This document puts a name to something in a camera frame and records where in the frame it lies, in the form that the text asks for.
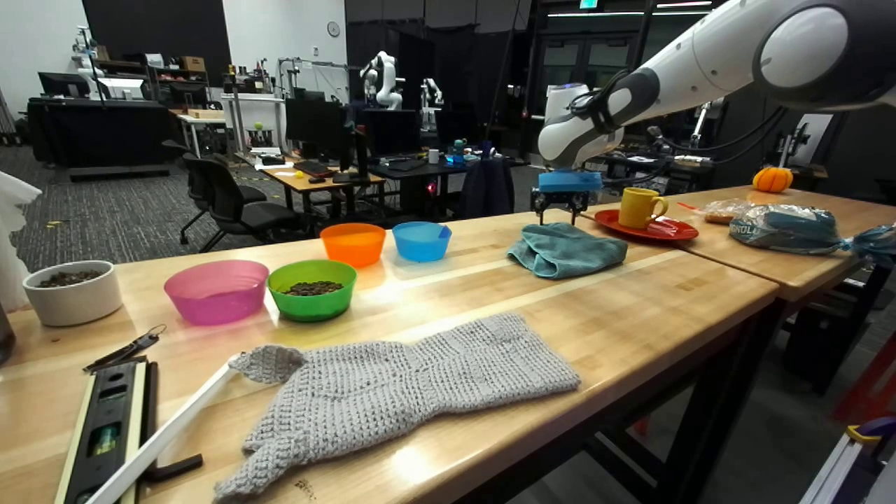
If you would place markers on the blue bowl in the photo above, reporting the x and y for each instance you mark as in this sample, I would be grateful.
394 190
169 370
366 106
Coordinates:
421 243

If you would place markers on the yellow mug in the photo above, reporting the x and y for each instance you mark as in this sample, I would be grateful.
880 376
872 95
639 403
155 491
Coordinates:
639 205

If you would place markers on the green bowl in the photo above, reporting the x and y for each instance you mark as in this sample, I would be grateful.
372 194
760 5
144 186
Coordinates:
313 291

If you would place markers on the white stick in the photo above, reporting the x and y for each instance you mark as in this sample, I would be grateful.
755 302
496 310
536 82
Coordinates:
151 453

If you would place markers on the black office chair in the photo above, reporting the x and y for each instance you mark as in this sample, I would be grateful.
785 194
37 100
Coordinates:
215 190

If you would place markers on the white bowl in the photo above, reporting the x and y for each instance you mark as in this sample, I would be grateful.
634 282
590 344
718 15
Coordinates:
74 292

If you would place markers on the small orange pumpkin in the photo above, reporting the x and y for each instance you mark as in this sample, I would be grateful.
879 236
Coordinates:
775 181

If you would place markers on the blue towel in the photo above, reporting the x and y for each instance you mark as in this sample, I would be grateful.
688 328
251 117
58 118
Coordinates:
564 250

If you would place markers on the plastic bag of blue cloths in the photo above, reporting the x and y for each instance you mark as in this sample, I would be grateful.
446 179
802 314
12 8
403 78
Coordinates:
789 228

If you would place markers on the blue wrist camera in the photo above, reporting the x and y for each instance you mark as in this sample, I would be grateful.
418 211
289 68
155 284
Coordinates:
571 183

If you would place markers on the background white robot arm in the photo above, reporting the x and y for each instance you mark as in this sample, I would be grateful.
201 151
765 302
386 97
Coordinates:
380 82

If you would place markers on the red plate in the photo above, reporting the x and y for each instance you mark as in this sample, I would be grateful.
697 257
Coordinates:
676 235

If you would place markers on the grey knitted cloth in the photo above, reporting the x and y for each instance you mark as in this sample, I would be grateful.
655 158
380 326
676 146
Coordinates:
363 397

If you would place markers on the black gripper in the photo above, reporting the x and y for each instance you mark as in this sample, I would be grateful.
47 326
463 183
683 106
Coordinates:
573 204

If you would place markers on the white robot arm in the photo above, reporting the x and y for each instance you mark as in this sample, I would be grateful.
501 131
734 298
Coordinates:
804 54

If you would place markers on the blue cloth at edge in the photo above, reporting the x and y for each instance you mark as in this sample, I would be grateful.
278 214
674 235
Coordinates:
879 244

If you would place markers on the spirit level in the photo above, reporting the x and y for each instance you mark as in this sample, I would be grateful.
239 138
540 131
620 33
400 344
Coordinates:
116 418

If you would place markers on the orange bowl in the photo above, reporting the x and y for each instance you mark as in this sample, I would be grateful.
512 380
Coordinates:
355 243

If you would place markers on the pink bowl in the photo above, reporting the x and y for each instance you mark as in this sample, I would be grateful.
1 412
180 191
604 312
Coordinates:
219 292

